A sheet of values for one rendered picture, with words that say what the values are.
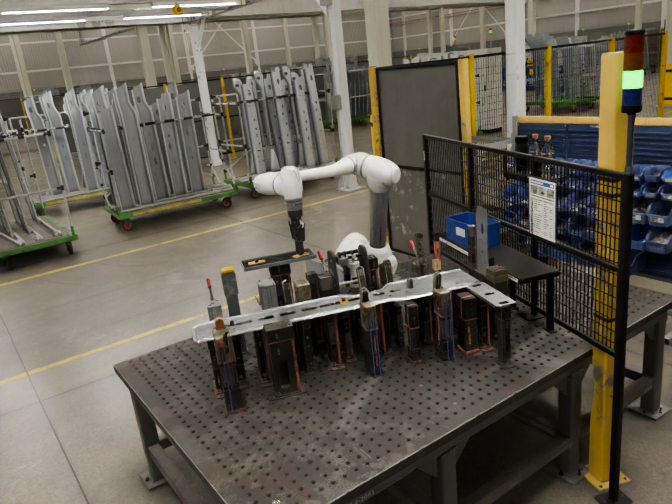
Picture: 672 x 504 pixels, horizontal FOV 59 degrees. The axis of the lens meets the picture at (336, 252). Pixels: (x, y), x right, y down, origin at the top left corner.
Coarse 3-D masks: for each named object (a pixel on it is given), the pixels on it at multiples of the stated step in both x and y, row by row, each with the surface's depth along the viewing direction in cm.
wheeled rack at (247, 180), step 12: (216, 96) 1031; (276, 96) 1036; (288, 96) 1051; (216, 120) 1039; (240, 120) 967; (228, 144) 1025; (336, 156) 1098; (228, 168) 1067; (300, 168) 1093; (312, 168) 1080; (228, 180) 1059; (240, 180) 1030; (252, 180) 1009; (252, 192) 1012
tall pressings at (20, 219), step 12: (0, 120) 846; (0, 156) 807; (12, 156) 869; (0, 168) 856; (24, 180) 850; (12, 192) 832; (24, 192) 888; (0, 204) 793; (12, 204) 881; (0, 216) 830; (24, 216) 814; (36, 216) 869; (24, 228) 841
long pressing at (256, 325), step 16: (448, 272) 303; (464, 272) 302; (384, 288) 291; (400, 288) 289; (416, 288) 287; (432, 288) 285; (448, 288) 284; (304, 304) 283; (320, 304) 281; (336, 304) 279; (352, 304) 277; (224, 320) 274; (240, 320) 272; (256, 320) 271; (272, 320) 269; (304, 320) 268; (208, 336) 259
